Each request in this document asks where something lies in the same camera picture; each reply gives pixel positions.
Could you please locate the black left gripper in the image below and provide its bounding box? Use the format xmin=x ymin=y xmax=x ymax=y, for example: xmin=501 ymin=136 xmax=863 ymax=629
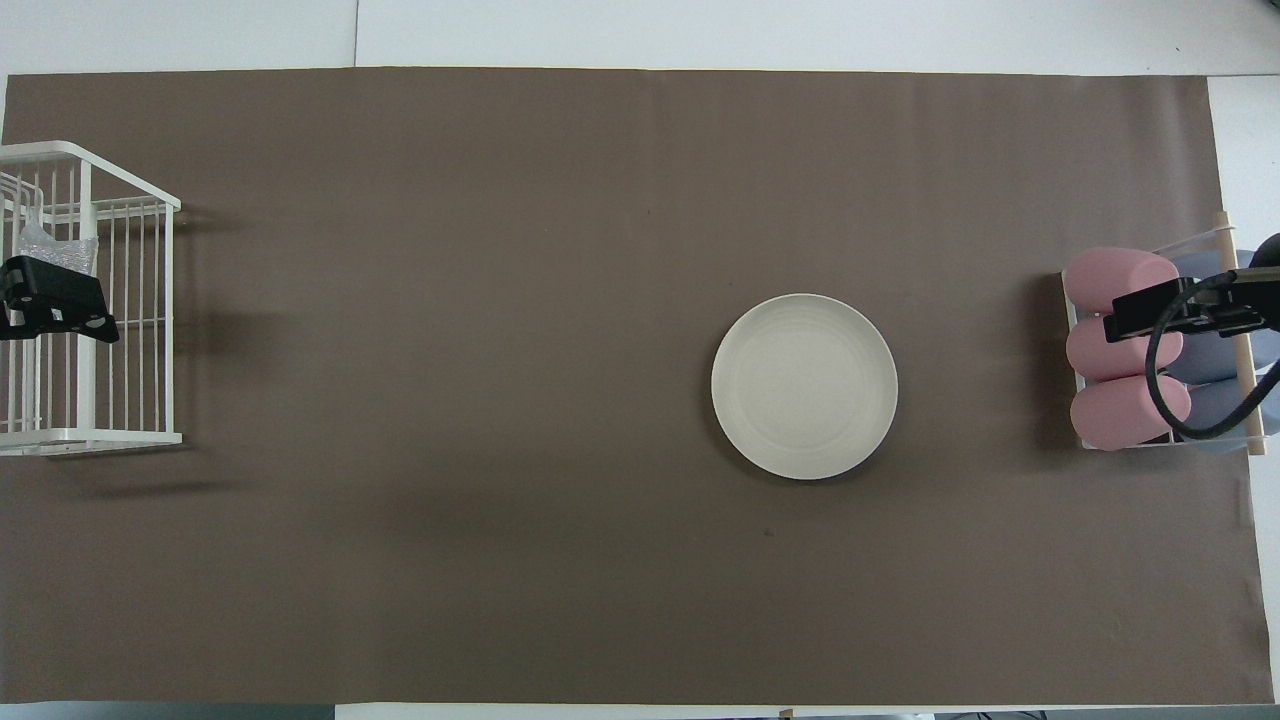
xmin=0 ymin=257 xmax=119 ymax=344

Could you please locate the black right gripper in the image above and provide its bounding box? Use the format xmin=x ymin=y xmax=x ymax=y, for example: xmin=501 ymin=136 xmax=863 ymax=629
xmin=1104 ymin=266 xmax=1280 ymax=344

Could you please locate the cream round plate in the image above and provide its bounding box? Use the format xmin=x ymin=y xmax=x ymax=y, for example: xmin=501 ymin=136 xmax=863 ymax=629
xmin=711 ymin=293 xmax=899 ymax=481

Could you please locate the pink plastic cup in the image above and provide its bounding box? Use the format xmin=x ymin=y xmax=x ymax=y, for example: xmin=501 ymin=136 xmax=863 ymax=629
xmin=1070 ymin=373 xmax=1193 ymax=451
xmin=1062 ymin=247 xmax=1181 ymax=316
xmin=1066 ymin=318 xmax=1184 ymax=383

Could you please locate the cup rack with wooden rod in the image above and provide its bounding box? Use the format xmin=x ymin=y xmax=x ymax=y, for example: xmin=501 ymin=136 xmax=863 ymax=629
xmin=1060 ymin=210 xmax=1271 ymax=457

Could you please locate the brown table mat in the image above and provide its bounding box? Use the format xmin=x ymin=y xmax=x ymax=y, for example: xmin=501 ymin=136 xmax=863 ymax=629
xmin=0 ymin=67 xmax=1276 ymax=706

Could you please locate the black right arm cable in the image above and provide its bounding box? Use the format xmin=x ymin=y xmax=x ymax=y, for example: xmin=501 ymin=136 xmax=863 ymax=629
xmin=1147 ymin=270 xmax=1280 ymax=442

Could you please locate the white wire dish rack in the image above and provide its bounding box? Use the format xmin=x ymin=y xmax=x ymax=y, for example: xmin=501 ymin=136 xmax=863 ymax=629
xmin=0 ymin=141 xmax=184 ymax=457

